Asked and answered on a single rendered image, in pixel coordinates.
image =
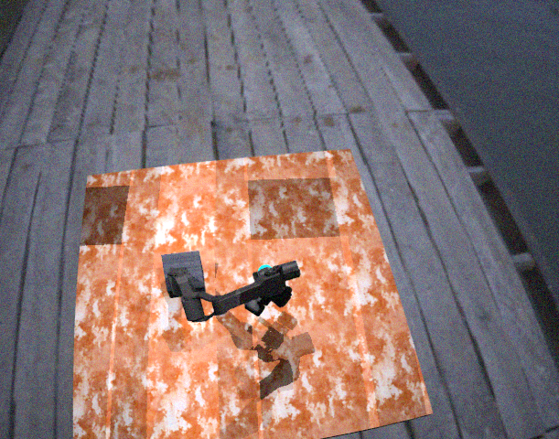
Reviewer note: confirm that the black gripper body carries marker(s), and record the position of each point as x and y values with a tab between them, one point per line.
256	306

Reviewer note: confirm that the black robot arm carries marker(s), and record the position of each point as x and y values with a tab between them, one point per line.
268	282

